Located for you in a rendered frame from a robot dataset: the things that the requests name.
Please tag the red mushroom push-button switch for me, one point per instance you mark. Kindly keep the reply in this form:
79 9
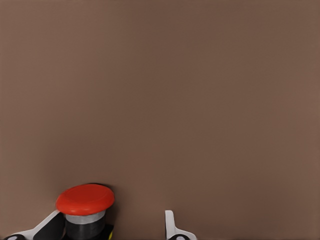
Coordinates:
84 200

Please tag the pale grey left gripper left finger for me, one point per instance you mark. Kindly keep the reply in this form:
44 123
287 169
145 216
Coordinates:
45 226

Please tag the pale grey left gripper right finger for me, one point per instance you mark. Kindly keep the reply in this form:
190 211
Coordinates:
169 223

